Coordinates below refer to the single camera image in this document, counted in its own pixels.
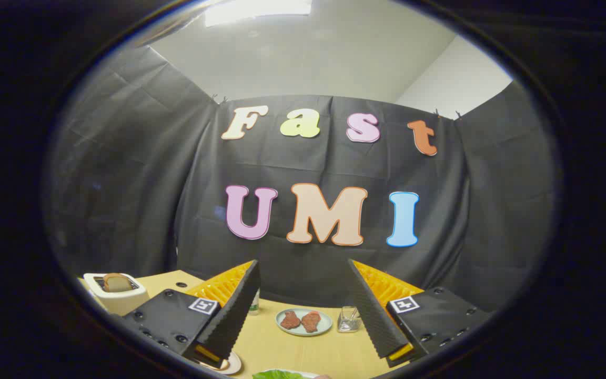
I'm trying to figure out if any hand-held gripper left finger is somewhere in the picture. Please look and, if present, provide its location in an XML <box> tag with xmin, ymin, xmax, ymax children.
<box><xmin>123</xmin><ymin>259</ymin><xmax>261</xmax><ymax>369</ymax></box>

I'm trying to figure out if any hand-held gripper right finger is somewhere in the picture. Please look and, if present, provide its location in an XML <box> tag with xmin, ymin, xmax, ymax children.
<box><xmin>347</xmin><ymin>258</ymin><xmax>493</xmax><ymax>368</ymax></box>

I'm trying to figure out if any green lettuce leaf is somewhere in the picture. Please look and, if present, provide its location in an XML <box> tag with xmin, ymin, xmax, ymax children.
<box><xmin>252</xmin><ymin>370</ymin><xmax>304</xmax><ymax>379</ymax></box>

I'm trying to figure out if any plain bread slice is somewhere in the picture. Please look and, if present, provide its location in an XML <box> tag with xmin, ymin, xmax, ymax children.
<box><xmin>103</xmin><ymin>273</ymin><xmax>131</xmax><ymax>293</ymax></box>

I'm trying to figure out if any clear utensil holder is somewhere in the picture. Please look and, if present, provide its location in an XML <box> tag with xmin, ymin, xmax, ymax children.
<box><xmin>337</xmin><ymin>306</ymin><xmax>361</xmax><ymax>333</ymax></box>

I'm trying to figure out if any pale blue plate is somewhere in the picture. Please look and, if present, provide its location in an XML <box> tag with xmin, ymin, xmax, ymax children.
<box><xmin>275</xmin><ymin>308</ymin><xmax>333</xmax><ymax>337</ymax></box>

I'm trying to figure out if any round beige plate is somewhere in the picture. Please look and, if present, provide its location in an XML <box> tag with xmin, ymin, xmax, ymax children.
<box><xmin>200</xmin><ymin>350</ymin><xmax>242</xmax><ymax>375</ymax></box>

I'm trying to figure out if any white square plate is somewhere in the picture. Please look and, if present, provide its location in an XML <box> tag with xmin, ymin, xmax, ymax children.
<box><xmin>269</xmin><ymin>368</ymin><xmax>320</xmax><ymax>379</ymax></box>

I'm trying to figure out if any white toaster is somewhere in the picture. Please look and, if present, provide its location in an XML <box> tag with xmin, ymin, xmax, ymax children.
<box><xmin>83</xmin><ymin>273</ymin><xmax>150</xmax><ymax>316</ymax></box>

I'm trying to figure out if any black backdrop cloth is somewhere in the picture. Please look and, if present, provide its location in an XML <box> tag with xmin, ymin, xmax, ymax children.
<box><xmin>45</xmin><ymin>45</ymin><xmax>564</xmax><ymax>316</ymax></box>

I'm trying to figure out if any ceiling light panel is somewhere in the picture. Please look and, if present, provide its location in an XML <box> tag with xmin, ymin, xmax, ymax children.
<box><xmin>204</xmin><ymin>0</ymin><xmax>313</xmax><ymax>27</ymax></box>

